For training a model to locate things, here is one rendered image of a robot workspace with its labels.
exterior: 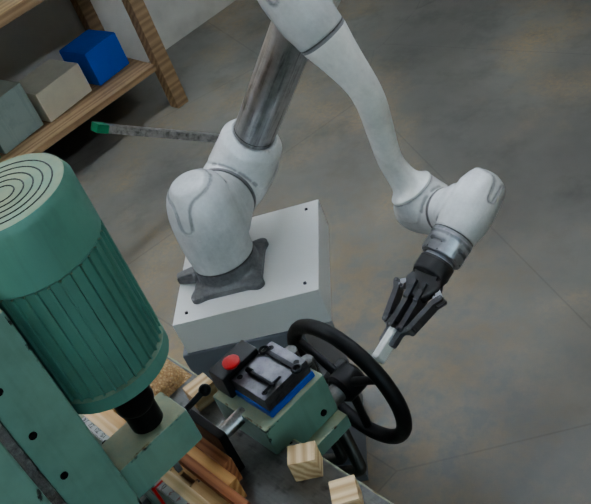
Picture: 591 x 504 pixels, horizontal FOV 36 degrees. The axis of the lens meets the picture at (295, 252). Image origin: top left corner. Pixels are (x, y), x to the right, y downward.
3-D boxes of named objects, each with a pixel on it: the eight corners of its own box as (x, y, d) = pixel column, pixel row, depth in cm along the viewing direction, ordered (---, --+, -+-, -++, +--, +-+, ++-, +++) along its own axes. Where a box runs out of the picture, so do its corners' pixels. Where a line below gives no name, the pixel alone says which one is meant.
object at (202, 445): (243, 478, 141) (231, 457, 138) (235, 486, 141) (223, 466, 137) (185, 434, 152) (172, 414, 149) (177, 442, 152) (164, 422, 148)
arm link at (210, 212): (180, 277, 211) (140, 205, 199) (211, 228, 224) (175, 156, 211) (239, 277, 204) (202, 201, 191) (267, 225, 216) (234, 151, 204)
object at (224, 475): (247, 495, 138) (236, 477, 135) (238, 504, 138) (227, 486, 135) (170, 436, 153) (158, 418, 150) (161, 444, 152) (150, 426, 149)
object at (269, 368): (315, 375, 145) (305, 353, 141) (267, 422, 140) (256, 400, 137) (263, 346, 154) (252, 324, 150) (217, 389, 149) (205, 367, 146)
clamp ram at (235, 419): (272, 441, 145) (253, 405, 139) (239, 474, 142) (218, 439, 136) (237, 417, 151) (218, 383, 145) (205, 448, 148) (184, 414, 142)
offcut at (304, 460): (295, 463, 140) (287, 446, 138) (322, 457, 139) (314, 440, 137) (295, 482, 138) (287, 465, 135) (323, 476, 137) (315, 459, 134)
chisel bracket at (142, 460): (207, 443, 138) (186, 408, 132) (139, 510, 132) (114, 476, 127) (180, 423, 143) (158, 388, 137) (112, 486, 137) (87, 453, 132)
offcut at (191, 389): (210, 386, 159) (202, 371, 157) (221, 395, 157) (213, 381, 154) (190, 402, 158) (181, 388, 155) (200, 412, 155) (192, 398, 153)
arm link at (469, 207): (486, 253, 180) (449, 248, 192) (524, 190, 182) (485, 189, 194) (450, 222, 176) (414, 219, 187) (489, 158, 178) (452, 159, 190)
